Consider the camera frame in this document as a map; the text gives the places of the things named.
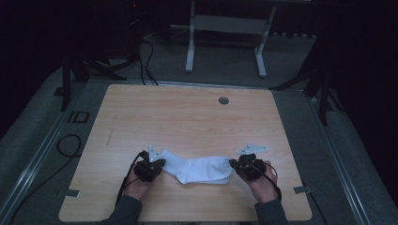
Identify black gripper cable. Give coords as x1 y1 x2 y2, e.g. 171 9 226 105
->
250 162 283 202
115 150 148 206

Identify black metal stand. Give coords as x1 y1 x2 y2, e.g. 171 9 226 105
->
269 37 345 127
53 46 128 113

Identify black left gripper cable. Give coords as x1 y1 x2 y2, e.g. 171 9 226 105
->
115 150 148 206

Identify black looped floor cable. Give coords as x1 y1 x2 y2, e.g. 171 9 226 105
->
6 133 83 225

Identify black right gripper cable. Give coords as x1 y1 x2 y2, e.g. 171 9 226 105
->
250 162 283 202

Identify person's right hand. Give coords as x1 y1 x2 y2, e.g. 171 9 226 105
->
247 159 280 204

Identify metal floor rail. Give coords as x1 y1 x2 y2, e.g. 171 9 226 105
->
308 97 375 225
0 82 92 224

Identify person's left hand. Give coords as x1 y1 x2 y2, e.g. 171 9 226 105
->
123 167 158 203

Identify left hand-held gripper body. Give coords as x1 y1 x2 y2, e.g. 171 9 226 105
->
132 144 166 183

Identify white desk frame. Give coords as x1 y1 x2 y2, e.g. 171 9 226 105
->
184 0 278 79

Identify black floor cables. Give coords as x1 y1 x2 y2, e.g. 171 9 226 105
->
135 38 160 86

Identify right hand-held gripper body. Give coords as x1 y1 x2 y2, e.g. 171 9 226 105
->
236 142 270 182

